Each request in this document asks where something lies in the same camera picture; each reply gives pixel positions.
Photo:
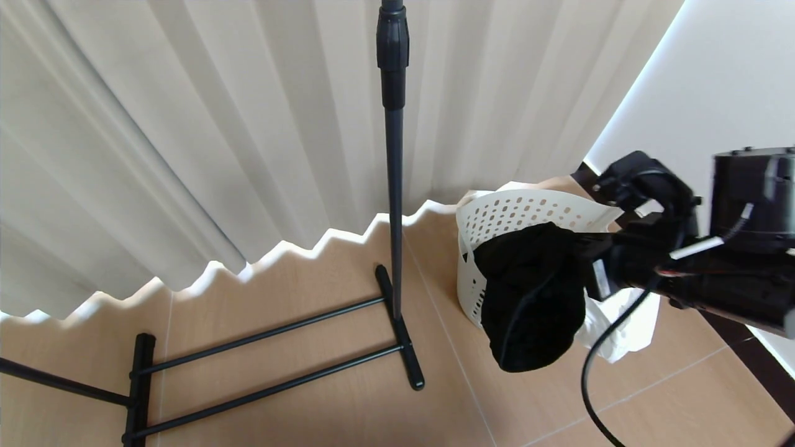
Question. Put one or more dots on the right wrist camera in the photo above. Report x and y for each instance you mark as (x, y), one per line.
(646, 180)

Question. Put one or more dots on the white laundry basket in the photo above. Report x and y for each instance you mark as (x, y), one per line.
(522, 211)

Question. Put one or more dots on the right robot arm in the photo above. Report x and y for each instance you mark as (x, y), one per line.
(745, 292)

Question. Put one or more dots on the black clothes rack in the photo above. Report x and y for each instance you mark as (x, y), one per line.
(392, 49)

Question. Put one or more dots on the black shorts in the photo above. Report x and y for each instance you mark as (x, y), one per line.
(528, 292)

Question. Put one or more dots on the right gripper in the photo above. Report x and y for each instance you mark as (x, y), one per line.
(633, 267)

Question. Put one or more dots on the white garment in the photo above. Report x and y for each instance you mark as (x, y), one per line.
(621, 329)

